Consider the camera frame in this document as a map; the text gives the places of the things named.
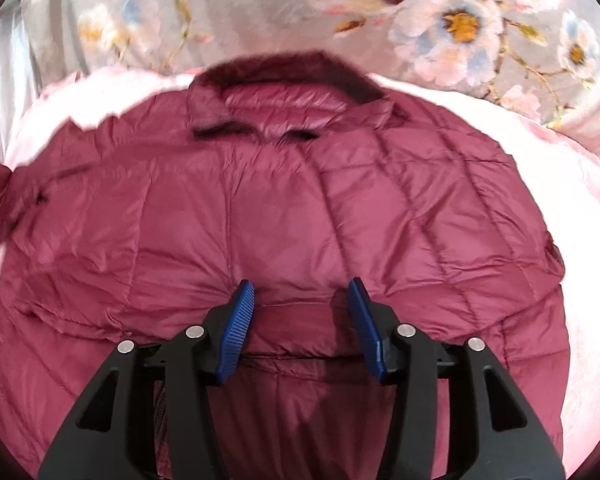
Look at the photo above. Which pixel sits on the grey floral bedsheet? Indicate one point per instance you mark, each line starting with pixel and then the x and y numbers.
pixel 260 5

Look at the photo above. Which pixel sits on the pink printed blanket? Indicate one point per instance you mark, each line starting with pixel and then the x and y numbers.
pixel 545 160

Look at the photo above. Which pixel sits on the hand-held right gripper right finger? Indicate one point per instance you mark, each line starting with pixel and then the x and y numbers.
pixel 367 330

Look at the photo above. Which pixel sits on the maroon puffer jacket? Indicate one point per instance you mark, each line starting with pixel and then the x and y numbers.
pixel 290 210

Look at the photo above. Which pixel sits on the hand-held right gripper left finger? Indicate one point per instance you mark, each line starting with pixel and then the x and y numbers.
pixel 237 330

